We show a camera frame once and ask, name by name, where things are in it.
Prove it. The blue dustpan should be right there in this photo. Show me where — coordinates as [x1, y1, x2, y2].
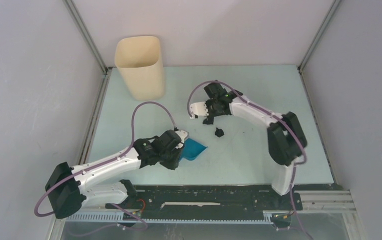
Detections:
[179, 138, 207, 161]

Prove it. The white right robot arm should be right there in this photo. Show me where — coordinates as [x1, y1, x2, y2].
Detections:
[203, 81, 308, 209]

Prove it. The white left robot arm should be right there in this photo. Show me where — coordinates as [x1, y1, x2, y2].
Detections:
[44, 128, 189, 219]

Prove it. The long black paper scrap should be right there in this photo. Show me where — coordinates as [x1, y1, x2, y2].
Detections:
[203, 115, 214, 125]

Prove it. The small black paper scrap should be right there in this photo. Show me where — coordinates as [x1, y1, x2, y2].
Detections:
[215, 127, 225, 138]

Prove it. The beige waste bin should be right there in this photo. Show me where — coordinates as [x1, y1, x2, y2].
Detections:
[114, 35, 166, 101]

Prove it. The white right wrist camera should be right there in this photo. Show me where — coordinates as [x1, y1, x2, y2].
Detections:
[189, 101, 209, 119]

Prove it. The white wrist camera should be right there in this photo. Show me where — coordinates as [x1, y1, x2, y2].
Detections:
[189, 101, 209, 119]
[174, 129, 189, 143]

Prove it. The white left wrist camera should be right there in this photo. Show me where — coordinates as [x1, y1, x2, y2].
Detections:
[174, 129, 189, 143]

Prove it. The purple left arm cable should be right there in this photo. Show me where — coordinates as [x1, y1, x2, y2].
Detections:
[33, 101, 178, 238]

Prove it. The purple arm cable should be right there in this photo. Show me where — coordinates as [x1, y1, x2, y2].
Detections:
[33, 101, 178, 238]
[186, 80, 314, 239]

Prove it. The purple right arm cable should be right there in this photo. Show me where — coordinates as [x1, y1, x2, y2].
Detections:
[186, 80, 314, 239]

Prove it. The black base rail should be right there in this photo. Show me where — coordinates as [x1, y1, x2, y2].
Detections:
[119, 184, 303, 217]

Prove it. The left aluminium frame post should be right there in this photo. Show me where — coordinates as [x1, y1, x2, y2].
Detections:
[63, 0, 111, 164]

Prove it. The aluminium frame post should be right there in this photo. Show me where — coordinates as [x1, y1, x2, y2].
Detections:
[297, 0, 344, 97]
[63, 0, 111, 164]

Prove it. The grey cable duct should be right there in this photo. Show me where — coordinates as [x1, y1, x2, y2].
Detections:
[66, 211, 272, 224]

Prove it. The right aluminium frame post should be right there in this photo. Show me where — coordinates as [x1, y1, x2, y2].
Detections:
[297, 0, 344, 97]

